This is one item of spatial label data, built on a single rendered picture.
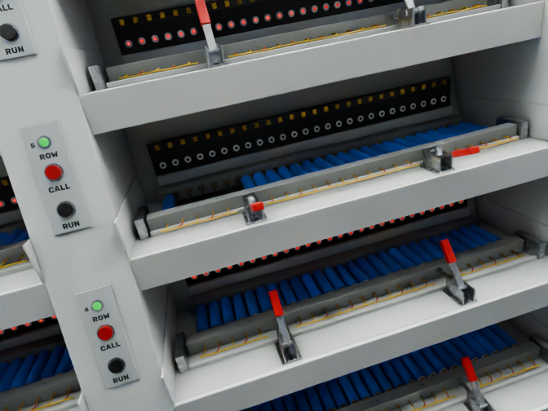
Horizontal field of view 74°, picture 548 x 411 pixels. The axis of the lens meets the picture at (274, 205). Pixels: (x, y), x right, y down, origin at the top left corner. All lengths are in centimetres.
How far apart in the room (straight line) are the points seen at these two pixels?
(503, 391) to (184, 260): 55
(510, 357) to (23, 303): 73
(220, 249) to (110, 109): 21
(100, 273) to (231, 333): 20
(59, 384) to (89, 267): 20
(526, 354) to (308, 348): 40
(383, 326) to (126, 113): 44
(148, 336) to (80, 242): 14
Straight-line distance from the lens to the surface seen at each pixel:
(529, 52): 68
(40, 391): 63
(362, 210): 49
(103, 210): 46
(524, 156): 62
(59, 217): 47
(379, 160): 54
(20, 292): 51
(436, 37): 56
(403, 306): 59
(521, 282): 66
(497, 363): 76
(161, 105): 46
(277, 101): 66
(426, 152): 56
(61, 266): 48
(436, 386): 71
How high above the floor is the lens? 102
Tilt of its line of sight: 8 degrees down
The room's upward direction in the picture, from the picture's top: 14 degrees counter-clockwise
